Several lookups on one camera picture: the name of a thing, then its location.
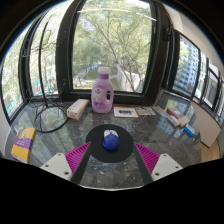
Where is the white card with dark print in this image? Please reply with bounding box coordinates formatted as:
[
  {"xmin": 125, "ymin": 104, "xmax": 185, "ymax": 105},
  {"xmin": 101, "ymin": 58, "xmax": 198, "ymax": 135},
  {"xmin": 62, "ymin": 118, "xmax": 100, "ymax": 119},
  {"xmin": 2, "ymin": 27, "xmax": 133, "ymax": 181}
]
[{"xmin": 113, "ymin": 105, "xmax": 140, "ymax": 119}]

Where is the white and orange carton box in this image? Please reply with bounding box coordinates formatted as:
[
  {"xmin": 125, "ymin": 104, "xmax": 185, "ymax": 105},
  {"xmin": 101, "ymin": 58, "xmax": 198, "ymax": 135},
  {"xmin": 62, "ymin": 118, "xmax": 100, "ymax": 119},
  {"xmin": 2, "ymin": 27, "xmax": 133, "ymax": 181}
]
[{"xmin": 66, "ymin": 98, "xmax": 90, "ymax": 121}]

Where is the black-framed bay window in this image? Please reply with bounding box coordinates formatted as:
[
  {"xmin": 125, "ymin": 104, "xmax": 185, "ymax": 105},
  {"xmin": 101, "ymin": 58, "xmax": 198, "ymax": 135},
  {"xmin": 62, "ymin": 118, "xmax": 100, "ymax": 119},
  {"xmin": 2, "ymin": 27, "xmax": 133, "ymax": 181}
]
[{"xmin": 1, "ymin": 0, "xmax": 224, "ymax": 121}]

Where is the round black mouse pad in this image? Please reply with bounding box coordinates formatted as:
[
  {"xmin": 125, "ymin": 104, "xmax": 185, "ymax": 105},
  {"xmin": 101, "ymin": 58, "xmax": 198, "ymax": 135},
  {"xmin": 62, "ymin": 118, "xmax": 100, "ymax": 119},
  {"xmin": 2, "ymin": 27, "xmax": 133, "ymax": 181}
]
[{"xmin": 85, "ymin": 123, "xmax": 135, "ymax": 164}]

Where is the purple detergent bottle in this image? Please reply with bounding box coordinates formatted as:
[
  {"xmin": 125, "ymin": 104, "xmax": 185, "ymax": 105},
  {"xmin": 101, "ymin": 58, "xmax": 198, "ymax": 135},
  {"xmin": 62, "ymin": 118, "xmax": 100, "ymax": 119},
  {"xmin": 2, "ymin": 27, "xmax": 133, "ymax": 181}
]
[{"xmin": 90, "ymin": 66, "xmax": 115, "ymax": 115}]

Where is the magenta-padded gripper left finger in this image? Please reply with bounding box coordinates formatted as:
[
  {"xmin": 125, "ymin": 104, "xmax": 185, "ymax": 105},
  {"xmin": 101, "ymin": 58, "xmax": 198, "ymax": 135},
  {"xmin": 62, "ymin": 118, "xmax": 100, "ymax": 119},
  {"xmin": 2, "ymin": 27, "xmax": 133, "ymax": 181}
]
[{"xmin": 39, "ymin": 142, "xmax": 93, "ymax": 185}]

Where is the red book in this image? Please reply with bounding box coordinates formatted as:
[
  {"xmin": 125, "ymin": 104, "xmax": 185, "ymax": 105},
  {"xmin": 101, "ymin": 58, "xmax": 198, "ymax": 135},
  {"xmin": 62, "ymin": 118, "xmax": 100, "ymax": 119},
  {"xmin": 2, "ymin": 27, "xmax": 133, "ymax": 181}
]
[{"xmin": 166, "ymin": 107, "xmax": 185, "ymax": 120}]

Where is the blue and white computer mouse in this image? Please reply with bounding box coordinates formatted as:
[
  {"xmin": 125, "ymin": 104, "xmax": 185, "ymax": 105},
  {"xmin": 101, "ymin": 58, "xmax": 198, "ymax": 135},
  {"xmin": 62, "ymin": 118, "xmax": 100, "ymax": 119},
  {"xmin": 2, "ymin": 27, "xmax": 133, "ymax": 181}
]
[{"xmin": 102, "ymin": 129, "xmax": 120, "ymax": 152}]

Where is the beige book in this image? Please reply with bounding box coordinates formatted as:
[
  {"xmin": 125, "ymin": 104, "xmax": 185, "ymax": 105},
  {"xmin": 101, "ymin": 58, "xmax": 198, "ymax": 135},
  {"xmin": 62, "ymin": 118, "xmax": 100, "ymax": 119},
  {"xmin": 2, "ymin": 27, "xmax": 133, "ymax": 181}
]
[{"xmin": 178, "ymin": 115, "xmax": 191, "ymax": 128}]

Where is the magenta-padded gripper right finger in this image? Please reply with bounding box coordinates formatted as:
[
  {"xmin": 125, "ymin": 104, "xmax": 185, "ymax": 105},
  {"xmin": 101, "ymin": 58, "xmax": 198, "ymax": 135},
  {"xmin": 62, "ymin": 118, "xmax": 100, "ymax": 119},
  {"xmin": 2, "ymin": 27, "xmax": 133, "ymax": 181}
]
[{"xmin": 132, "ymin": 142, "xmax": 184, "ymax": 186}]

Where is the grey printed paper sheet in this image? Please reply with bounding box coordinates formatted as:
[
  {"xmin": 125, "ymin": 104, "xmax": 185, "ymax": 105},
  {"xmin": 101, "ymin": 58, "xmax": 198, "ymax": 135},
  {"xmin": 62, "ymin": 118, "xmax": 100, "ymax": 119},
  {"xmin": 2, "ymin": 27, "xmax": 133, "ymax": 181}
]
[{"xmin": 135, "ymin": 106, "xmax": 157, "ymax": 117}]

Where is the blue box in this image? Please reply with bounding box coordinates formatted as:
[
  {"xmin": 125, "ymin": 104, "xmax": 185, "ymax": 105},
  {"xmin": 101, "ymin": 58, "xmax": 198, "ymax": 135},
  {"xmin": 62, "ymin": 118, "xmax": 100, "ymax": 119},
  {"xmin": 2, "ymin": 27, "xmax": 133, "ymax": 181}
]
[{"xmin": 183, "ymin": 123, "xmax": 197, "ymax": 138}]

